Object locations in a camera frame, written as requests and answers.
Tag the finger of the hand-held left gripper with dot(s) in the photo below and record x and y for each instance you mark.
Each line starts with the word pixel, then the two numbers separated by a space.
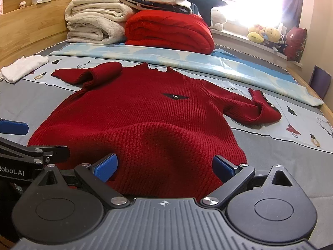
pixel 13 127
pixel 54 154

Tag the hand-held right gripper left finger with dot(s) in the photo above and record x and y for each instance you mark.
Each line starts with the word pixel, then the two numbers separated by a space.
pixel 105 168

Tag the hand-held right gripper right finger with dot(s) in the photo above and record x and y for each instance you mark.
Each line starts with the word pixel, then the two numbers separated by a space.
pixel 225 169

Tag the red knit sweater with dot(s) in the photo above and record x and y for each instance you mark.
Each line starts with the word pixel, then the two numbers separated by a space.
pixel 145 125

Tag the white folded cloth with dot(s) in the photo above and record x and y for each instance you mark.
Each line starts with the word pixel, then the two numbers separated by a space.
pixel 23 67

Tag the wooden headboard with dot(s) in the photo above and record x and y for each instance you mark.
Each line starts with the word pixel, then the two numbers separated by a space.
pixel 31 31

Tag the light blue folded sheet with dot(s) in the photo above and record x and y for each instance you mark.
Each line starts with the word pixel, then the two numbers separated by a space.
pixel 234 67

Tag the purple box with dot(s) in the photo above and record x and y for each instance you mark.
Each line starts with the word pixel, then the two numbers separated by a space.
pixel 320 82

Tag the windowsill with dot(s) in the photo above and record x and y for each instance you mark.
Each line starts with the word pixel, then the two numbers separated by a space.
pixel 234 40

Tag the cream folded blanket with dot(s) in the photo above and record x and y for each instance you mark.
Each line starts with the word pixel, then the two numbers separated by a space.
pixel 93 18

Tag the striped plush toy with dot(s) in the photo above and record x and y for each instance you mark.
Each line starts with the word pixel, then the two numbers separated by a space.
pixel 282 44

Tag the yellow plush toy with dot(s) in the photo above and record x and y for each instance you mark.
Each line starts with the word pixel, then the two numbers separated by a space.
pixel 256 35

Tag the yellow bear plush blue scarf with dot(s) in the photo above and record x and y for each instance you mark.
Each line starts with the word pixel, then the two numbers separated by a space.
pixel 271 35

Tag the dark red plush cushion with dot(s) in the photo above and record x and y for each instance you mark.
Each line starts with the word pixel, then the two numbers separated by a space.
pixel 295 44

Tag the red folded blanket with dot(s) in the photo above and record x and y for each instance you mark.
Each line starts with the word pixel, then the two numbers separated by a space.
pixel 169 31

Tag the white plush toy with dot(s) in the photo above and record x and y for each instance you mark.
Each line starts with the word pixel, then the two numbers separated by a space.
pixel 218 18

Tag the purple curtain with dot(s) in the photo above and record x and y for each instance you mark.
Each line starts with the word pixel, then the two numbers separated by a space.
pixel 294 0

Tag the wooden bed frame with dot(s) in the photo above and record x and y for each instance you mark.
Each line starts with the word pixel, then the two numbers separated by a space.
pixel 327 112

